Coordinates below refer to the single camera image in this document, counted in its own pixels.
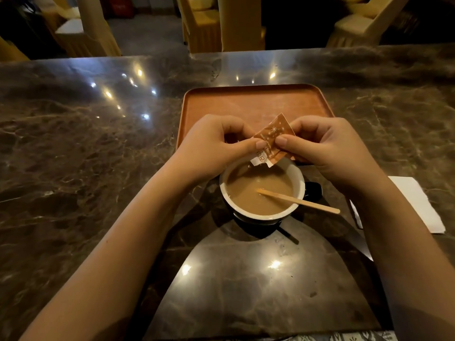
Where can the person's right hand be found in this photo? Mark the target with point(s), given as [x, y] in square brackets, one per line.
[330, 152]

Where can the person's left hand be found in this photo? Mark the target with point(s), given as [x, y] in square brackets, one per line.
[208, 149]

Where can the person's right thumb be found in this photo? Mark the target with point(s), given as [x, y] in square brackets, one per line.
[293, 147]

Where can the person's left thumb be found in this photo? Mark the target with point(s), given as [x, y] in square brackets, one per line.
[245, 147]

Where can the orange sugar packet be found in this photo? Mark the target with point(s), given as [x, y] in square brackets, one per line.
[275, 131]

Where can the person's right forearm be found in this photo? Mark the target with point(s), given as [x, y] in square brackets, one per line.
[401, 252]

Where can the person's left forearm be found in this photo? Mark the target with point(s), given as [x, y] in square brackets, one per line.
[117, 252]

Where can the orange wooden tray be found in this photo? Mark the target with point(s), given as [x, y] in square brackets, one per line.
[248, 102]

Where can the light brown milk coffee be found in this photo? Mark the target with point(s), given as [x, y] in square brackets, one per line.
[248, 195]

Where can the black cup with white inside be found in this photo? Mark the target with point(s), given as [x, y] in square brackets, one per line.
[300, 195]

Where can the wooden stir stick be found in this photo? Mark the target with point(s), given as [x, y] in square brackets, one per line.
[302, 202]

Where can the yellow covered chair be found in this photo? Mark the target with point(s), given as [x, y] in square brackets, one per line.
[10, 51]
[199, 28]
[241, 24]
[362, 26]
[89, 35]

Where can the white paper napkin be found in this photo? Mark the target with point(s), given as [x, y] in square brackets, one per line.
[416, 202]

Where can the red box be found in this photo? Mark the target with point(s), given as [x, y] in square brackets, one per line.
[121, 5]

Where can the patterned grey cloth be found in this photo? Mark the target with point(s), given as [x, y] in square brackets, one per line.
[355, 336]

